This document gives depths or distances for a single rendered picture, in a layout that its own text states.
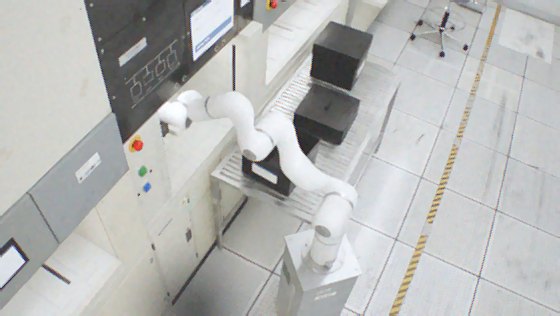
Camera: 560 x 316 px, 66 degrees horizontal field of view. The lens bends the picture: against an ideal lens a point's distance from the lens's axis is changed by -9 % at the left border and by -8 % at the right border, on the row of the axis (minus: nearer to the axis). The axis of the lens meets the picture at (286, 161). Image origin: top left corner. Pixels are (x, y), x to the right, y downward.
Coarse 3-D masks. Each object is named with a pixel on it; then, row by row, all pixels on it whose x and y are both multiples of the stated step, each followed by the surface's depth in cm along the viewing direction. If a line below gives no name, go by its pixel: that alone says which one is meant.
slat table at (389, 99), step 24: (384, 72) 291; (288, 96) 269; (384, 120) 322; (336, 144) 247; (360, 144) 249; (216, 168) 231; (240, 168) 232; (336, 168) 237; (216, 192) 238; (216, 216) 256; (216, 240) 277
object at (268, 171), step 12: (300, 132) 230; (300, 144) 236; (312, 144) 231; (276, 156) 238; (312, 156) 227; (252, 168) 223; (264, 168) 218; (276, 168) 212; (264, 180) 224; (276, 180) 219; (288, 180) 213; (288, 192) 221
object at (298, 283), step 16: (288, 240) 208; (304, 240) 208; (288, 256) 211; (352, 256) 205; (288, 272) 216; (304, 272) 198; (336, 272) 199; (352, 272) 200; (288, 288) 224; (304, 288) 193; (320, 288) 199; (336, 288) 205; (352, 288) 212; (288, 304) 227; (304, 304) 208; (320, 304) 215; (336, 304) 222
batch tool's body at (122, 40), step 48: (96, 0) 114; (144, 0) 132; (192, 0) 154; (240, 0) 186; (96, 48) 122; (144, 48) 141; (240, 48) 203; (144, 144) 166; (192, 144) 225; (144, 192) 180; (192, 192) 222; (240, 192) 291; (192, 240) 247
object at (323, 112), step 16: (304, 96) 255; (320, 96) 256; (336, 96) 257; (304, 112) 247; (320, 112) 248; (336, 112) 249; (352, 112) 250; (304, 128) 251; (320, 128) 245; (336, 128) 241
